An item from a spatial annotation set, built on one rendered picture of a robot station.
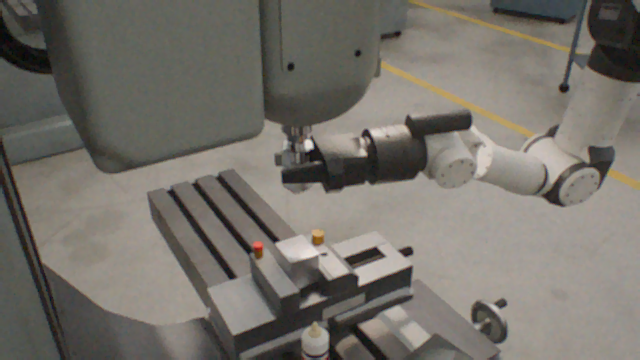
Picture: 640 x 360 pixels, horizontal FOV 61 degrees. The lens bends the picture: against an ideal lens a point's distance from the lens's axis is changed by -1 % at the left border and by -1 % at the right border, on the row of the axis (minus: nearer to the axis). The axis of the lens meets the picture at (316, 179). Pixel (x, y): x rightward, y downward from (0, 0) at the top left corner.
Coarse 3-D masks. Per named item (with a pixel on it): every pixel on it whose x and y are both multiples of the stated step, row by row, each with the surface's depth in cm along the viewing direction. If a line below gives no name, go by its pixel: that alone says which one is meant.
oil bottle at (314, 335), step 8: (312, 328) 81; (320, 328) 82; (304, 336) 82; (312, 336) 81; (320, 336) 81; (304, 344) 82; (312, 344) 81; (320, 344) 81; (304, 352) 82; (312, 352) 81; (320, 352) 81
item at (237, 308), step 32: (352, 256) 101; (384, 256) 102; (224, 288) 94; (256, 288) 94; (288, 288) 87; (320, 288) 93; (384, 288) 98; (224, 320) 87; (256, 320) 87; (288, 320) 89; (320, 320) 93; (352, 320) 95; (256, 352) 88
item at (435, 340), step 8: (432, 336) 68; (440, 336) 68; (424, 344) 67; (432, 344) 67; (440, 344) 67; (448, 344) 67; (416, 352) 66; (424, 352) 65; (432, 352) 65; (440, 352) 65; (448, 352) 65; (456, 352) 65; (464, 352) 66
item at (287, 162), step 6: (282, 156) 80; (306, 156) 79; (312, 156) 80; (282, 162) 81; (288, 162) 80; (294, 162) 79; (300, 162) 79; (306, 162) 80; (312, 162) 81; (282, 168) 81; (288, 186) 82; (294, 186) 81; (300, 186) 81; (306, 186) 82
